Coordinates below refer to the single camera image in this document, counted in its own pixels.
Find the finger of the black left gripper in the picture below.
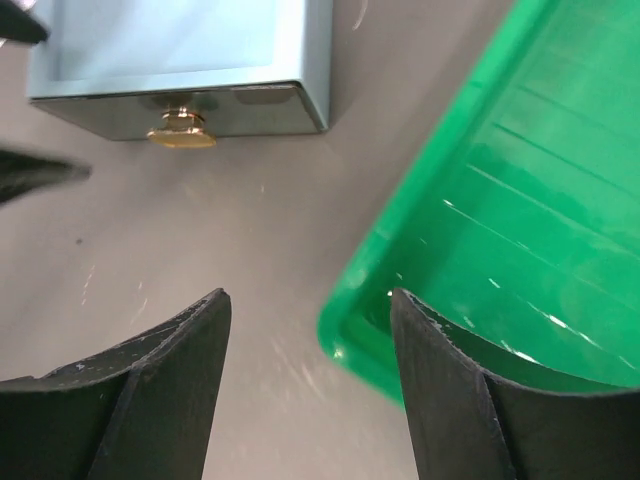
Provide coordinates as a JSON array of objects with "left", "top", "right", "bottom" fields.
[
  {"left": 1, "top": 149, "right": 92, "bottom": 205},
  {"left": 0, "top": 0, "right": 49, "bottom": 45}
]

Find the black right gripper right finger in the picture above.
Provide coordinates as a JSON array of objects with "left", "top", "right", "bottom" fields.
[{"left": 391, "top": 288, "right": 639, "bottom": 479}]

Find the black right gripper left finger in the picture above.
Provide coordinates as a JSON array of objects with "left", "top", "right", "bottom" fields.
[{"left": 1, "top": 289, "right": 231, "bottom": 479}]

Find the green plastic tray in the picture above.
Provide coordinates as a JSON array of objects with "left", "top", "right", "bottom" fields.
[{"left": 317, "top": 1, "right": 639, "bottom": 401}]

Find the light blue metal box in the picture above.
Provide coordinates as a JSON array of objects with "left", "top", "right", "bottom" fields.
[{"left": 27, "top": 1, "right": 333, "bottom": 148}]

